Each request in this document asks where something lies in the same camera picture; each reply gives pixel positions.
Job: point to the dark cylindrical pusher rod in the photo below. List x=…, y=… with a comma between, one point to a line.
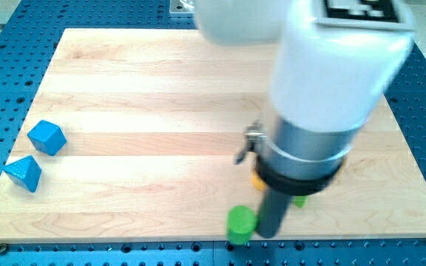
x=271, y=213

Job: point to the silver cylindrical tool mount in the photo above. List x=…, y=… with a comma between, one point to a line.
x=294, y=160

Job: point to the green star block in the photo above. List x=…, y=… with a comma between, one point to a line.
x=299, y=201

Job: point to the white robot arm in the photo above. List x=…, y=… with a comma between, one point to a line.
x=334, y=61

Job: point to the yellow heart block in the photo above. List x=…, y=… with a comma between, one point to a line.
x=257, y=182

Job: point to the green cylinder block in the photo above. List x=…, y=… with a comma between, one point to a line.
x=240, y=224

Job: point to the wooden board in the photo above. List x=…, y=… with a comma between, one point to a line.
x=153, y=119

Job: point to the black white fiducial marker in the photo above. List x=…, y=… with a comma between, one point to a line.
x=364, y=14

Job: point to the blue cube block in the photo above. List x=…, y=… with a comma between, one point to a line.
x=47, y=137

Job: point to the blue triangular block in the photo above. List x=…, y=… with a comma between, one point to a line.
x=25, y=172

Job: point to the metal bracket plate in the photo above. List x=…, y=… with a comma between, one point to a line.
x=181, y=7

